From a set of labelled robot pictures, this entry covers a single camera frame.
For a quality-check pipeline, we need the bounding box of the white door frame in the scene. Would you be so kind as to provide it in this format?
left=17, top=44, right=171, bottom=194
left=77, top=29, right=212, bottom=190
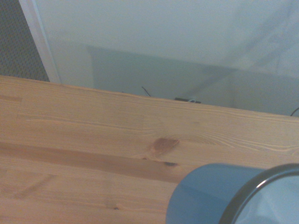
left=18, top=0, right=62, bottom=84

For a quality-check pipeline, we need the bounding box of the blue enamel mug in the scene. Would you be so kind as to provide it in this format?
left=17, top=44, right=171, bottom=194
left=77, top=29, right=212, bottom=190
left=165, top=162, right=299, bottom=224

